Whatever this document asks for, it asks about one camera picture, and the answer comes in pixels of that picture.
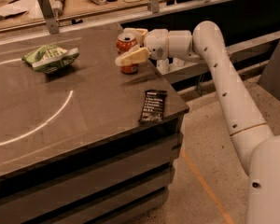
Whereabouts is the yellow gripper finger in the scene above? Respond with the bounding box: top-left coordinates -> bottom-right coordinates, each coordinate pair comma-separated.
123,28 -> 148,46
115,45 -> 150,66

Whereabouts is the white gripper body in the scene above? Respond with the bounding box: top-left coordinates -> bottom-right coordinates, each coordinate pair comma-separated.
144,29 -> 169,60

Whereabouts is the red coke can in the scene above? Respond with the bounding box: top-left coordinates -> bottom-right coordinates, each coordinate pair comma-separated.
116,33 -> 138,75

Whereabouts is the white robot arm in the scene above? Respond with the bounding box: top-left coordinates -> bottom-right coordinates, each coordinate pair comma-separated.
115,21 -> 280,224

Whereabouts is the clear sanitizer bottle left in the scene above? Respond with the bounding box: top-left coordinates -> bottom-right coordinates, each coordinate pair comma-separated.
157,59 -> 169,74

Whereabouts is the black snack bar wrapper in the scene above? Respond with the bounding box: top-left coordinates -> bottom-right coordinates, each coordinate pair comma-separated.
138,90 -> 167,123

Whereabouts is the green chip bag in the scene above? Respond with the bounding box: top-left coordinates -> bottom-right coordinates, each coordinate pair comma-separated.
21,44 -> 79,74

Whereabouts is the white paper stack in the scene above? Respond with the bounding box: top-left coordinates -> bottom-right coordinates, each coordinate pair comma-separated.
0,0 -> 43,19

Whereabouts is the dark drawer cabinet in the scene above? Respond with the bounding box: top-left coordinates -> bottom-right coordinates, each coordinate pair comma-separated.
0,118 -> 183,224

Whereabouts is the grey metal shelf rail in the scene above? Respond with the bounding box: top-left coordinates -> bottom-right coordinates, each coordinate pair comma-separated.
162,31 -> 280,84

